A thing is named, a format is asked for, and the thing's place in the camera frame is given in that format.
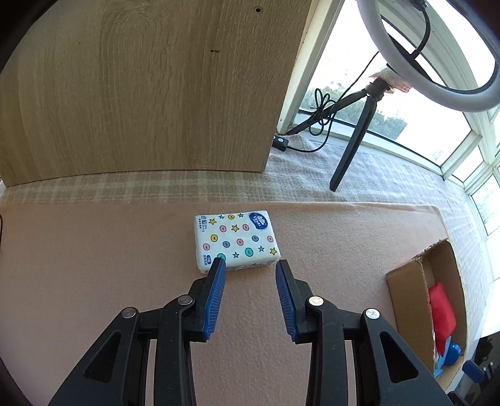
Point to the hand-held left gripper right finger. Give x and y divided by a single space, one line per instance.
285 300

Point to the patterned tissue pack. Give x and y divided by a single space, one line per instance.
234 238

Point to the large light wooden board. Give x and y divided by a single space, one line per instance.
136 97

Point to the black inline remote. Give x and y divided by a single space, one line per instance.
280 143

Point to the blue round lid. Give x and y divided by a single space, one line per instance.
454 353

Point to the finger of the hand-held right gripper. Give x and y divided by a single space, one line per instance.
472 372

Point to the red fabric pouch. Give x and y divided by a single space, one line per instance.
443 312

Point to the cardboard box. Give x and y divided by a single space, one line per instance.
410 296

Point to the blue plastic stand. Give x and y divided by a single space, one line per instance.
442 362

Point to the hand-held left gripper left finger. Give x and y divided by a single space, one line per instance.
216 300

